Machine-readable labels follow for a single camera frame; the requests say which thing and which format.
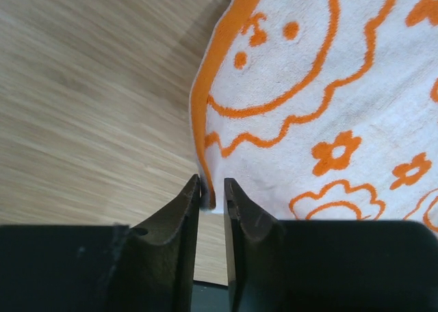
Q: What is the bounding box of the white orange flower towel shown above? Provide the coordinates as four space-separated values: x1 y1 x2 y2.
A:
190 0 437 231

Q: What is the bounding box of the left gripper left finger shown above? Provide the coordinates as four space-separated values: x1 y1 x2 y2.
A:
1 175 201 311

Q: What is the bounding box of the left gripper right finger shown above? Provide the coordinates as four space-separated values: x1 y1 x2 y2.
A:
224 179 437 311

